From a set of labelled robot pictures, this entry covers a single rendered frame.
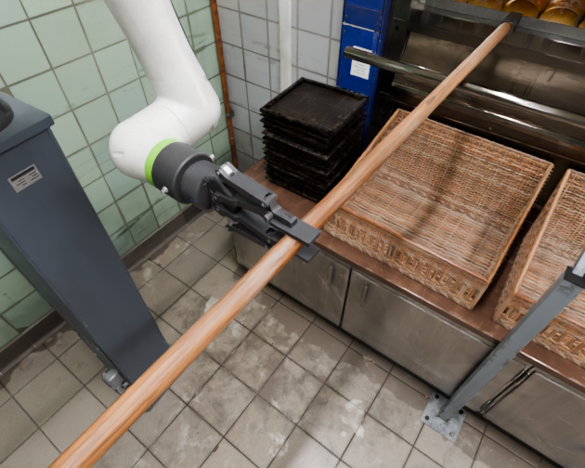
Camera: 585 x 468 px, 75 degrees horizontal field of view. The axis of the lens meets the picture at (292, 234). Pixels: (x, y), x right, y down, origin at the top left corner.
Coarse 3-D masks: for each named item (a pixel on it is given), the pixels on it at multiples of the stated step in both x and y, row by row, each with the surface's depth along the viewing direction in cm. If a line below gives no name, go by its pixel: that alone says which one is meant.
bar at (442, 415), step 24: (408, 72) 97; (432, 72) 94; (480, 96) 90; (504, 96) 87; (552, 120) 84; (576, 120) 81; (576, 264) 82; (552, 288) 85; (576, 288) 80; (528, 312) 95; (552, 312) 87; (528, 336) 96; (504, 360) 107; (480, 384) 121; (432, 408) 153; (456, 408) 138; (456, 432) 147
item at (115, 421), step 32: (384, 160) 67; (352, 192) 62; (320, 224) 57; (288, 256) 53; (256, 288) 49; (224, 320) 46; (192, 352) 43; (160, 384) 41; (128, 416) 39; (96, 448) 37
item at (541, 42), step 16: (416, 16) 123; (432, 16) 120; (448, 16) 117; (464, 16) 117; (464, 32) 117; (480, 32) 115; (512, 32) 110; (528, 32) 108; (544, 32) 108; (528, 48) 110; (544, 48) 108; (560, 48) 106; (576, 48) 104
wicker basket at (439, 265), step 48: (432, 144) 141; (480, 144) 132; (384, 192) 152; (432, 192) 149; (480, 192) 138; (528, 192) 129; (384, 240) 122; (432, 240) 135; (480, 240) 135; (432, 288) 122; (480, 288) 110
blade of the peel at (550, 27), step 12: (432, 0) 121; (444, 0) 119; (552, 0) 125; (468, 12) 117; (480, 12) 115; (492, 12) 114; (504, 12) 112; (528, 24) 110; (540, 24) 108; (552, 24) 107; (564, 24) 105; (576, 36) 105
